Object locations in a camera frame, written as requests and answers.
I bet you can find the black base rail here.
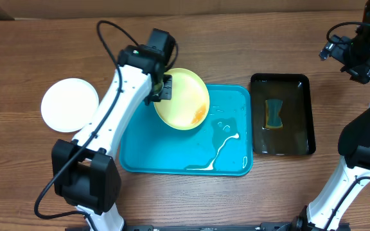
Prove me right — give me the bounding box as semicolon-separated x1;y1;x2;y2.
65;221;351;231

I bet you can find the yellow-green plate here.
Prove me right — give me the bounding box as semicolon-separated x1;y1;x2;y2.
154;68;210;130

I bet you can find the white plate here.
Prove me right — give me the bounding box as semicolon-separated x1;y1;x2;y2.
40;78;99;133

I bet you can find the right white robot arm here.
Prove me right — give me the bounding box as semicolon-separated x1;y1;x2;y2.
280;0;370;230

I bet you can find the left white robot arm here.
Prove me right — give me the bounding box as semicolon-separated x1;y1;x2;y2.
46;29;178;230

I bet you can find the teal plastic tray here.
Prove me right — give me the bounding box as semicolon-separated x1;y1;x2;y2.
119;85;253;176

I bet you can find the green yellow sponge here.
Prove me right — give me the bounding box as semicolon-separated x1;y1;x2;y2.
265;99;283;129

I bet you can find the black water tray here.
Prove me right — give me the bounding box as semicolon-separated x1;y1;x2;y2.
250;73;316;155

